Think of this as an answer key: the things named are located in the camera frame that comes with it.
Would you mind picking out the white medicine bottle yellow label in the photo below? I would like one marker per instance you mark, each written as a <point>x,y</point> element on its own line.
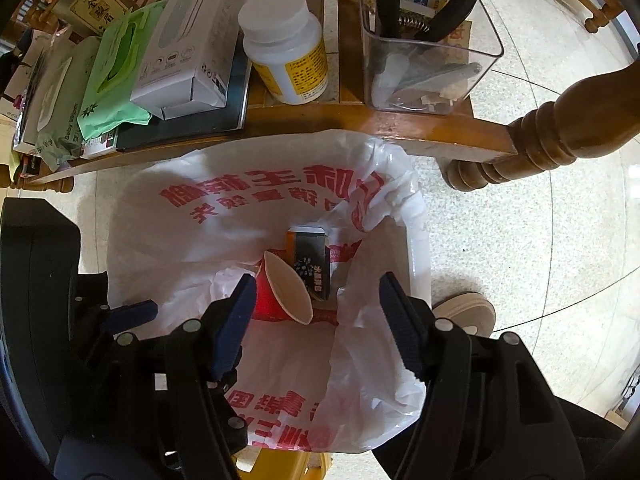
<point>285,60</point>

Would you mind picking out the grey wet wipes pack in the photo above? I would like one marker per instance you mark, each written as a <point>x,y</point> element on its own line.
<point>65,127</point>

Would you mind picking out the person's black trouser leg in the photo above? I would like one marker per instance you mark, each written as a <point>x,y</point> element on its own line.
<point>595,440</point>

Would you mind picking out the clear plastic container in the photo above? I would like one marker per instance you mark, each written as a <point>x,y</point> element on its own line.
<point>480,45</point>

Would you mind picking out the beige shoe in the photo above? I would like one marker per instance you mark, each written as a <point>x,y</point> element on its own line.
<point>465,307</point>

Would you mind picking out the small black orange box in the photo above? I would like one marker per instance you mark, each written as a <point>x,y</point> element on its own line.
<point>310,260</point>

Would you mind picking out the gold tea box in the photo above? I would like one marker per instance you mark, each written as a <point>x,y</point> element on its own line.
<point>95,10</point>

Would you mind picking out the yellow plastic stool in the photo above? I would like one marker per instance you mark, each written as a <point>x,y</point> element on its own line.
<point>285,467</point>

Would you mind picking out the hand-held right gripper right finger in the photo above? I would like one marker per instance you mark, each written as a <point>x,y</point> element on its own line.
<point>400,327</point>

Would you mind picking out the red paper cup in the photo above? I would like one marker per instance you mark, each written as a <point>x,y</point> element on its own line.
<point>266,301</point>

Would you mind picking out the white plastic bag red print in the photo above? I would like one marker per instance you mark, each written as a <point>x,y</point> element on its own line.
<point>175,240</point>

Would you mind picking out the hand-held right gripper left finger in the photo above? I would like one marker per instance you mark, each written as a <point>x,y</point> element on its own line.
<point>234,327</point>

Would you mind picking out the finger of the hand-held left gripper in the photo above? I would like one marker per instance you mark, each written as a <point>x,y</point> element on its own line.
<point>131,312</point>

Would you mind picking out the green wet wipes pack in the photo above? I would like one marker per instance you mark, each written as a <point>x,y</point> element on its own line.
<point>115,75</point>

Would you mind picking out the long white carton box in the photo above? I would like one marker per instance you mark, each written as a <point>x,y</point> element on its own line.
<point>185,35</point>

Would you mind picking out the wooden table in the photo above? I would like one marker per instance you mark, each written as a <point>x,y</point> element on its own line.
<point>550,125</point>

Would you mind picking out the small red white box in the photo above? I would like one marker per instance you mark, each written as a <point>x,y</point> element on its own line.
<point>100,147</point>

